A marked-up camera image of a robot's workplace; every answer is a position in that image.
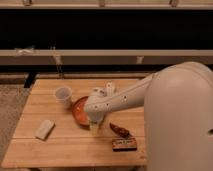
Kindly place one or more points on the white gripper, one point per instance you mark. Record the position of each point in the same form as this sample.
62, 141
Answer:
95, 108

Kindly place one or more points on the orange ceramic bowl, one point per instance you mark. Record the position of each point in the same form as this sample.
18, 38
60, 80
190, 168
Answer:
78, 112

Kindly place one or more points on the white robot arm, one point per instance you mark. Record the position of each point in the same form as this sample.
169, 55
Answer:
178, 115

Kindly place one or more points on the small brown snack box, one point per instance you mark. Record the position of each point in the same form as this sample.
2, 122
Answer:
129, 144

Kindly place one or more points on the clear plastic cup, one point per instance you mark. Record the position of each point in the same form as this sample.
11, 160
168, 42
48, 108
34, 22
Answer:
63, 96

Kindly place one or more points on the grey metal rail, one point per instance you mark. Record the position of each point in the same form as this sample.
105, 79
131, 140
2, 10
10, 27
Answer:
100, 57

